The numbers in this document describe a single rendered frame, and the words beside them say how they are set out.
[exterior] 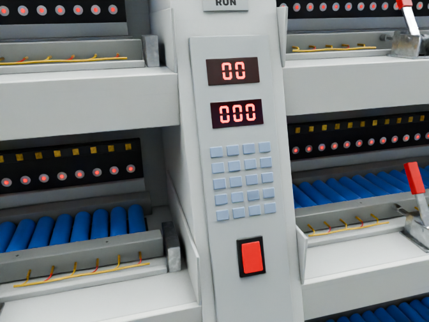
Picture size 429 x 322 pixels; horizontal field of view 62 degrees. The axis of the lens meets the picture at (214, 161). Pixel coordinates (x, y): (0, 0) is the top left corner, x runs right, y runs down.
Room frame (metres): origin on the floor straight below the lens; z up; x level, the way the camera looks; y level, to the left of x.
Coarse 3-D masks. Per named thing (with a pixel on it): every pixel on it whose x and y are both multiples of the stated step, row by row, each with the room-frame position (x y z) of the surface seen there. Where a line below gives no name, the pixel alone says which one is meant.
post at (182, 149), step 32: (160, 0) 0.36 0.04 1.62; (192, 0) 0.31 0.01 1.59; (256, 0) 0.32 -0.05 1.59; (192, 32) 0.31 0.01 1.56; (224, 32) 0.31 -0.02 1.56; (256, 32) 0.32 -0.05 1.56; (192, 96) 0.30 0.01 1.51; (192, 128) 0.30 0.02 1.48; (192, 160) 0.30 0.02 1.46; (288, 160) 0.32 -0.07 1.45; (192, 192) 0.30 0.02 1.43; (288, 192) 0.32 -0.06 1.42; (192, 224) 0.31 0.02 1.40; (288, 224) 0.32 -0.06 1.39; (288, 256) 0.32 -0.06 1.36
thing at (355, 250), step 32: (288, 128) 0.49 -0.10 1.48; (320, 128) 0.50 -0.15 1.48; (352, 128) 0.52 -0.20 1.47; (384, 128) 0.53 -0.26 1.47; (416, 128) 0.55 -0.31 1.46; (320, 160) 0.52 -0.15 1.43; (352, 160) 0.53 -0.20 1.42; (416, 160) 0.54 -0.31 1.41; (320, 192) 0.47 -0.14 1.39; (352, 192) 0.45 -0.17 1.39; (384, 192) 0.45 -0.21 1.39; (416, 192) 0.38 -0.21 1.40; (320, 224) 0.40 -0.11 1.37; (352, 224) 0.42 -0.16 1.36; (384, 224) 0.42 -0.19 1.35; (416, 224) 0.38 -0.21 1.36; (320, 256) 0.36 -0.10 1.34; (352, 256) 0.36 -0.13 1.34; (384, 256) 0.36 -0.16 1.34; (416, 256) 0.36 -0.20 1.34; (320, 288) 0.33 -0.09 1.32; (352, 288) 0.34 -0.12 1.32; (384, 288) 0.35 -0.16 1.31; (416, 288) 0.36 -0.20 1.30
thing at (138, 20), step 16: (128, 0) 0.49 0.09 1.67; (144, 0) 0.50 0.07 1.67; (128, 16) 0.49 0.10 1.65; (144, 16) 0.50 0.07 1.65; (128, 32) 0.49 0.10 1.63; (144, 32) 0.49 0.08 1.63; (336, 112) 0.56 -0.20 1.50; (352, 112) 0.56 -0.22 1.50; (368, 112) 0.57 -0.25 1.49; (384, 112) 0.58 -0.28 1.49; (400, 112) 0.58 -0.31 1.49; (144, 128) 0.49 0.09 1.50; (160, 128) 0.50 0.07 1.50; (0, 144) 0.45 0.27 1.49; (16, 144) 0.46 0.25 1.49; (32, 144) 0.46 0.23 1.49; (48, 144) 0.46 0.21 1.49; (144, 144) 0.49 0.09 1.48; (160, 144) 0.50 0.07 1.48; (144, 160) 0.49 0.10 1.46; (160, 160) 0.50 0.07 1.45; (384, 160) 0.58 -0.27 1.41; (144, 176) 0.49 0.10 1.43; (160, 176) 0.49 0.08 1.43; (160, 192) 0.49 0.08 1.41
